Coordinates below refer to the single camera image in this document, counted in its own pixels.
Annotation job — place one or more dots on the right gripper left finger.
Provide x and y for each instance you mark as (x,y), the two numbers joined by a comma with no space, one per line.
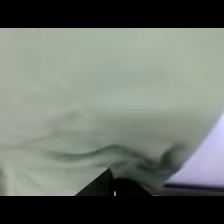
(98,186)

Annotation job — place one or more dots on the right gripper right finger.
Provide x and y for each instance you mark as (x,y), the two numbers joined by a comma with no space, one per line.
(131,188)

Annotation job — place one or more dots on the pale green garment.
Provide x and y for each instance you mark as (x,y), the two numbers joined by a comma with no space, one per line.
(100,93)

